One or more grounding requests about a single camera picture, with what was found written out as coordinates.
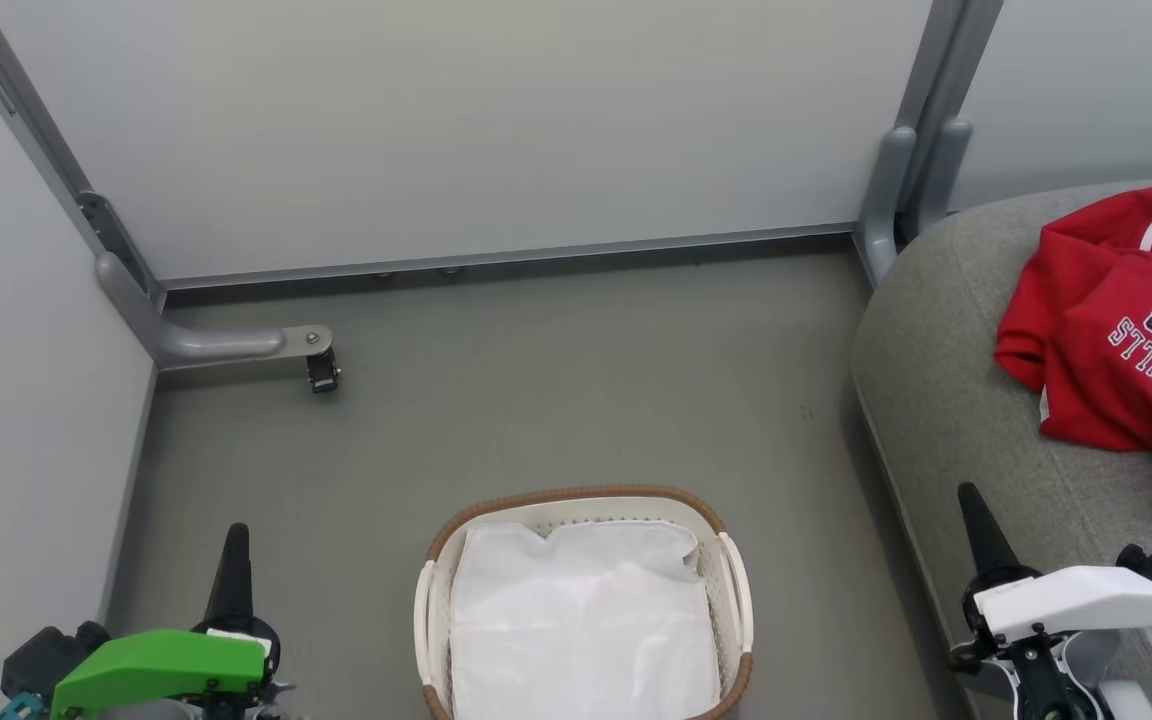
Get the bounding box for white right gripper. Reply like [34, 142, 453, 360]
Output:
[949, 482, 1152, 720]

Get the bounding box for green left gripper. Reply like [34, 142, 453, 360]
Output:
[49, 522, 283, 720]

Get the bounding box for red Bulls shirt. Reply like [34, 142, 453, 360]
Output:
[1039, 248, 1152, 522]

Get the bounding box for red white sports jersey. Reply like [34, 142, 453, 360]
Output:
[994, 177, 1152, 393]

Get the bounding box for grey fabric sofa seat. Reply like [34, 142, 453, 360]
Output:
[850, 179, 1152, 720]

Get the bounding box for white laundry basket brown rim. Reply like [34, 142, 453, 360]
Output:
[413, 485, 756, 720]

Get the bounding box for white basket liner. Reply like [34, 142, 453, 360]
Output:
[449, 519, 723, 720]

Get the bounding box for black caster wheel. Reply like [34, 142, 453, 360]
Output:
[305, 349, 343, 395]

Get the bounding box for grey partition foot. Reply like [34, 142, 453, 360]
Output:
[94, 250, 335, 373]

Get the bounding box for light grey partition post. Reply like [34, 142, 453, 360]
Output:
[853, 0, 1005, 288]

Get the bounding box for dark grey partition post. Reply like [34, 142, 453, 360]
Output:
[0, 0, 169, 313]

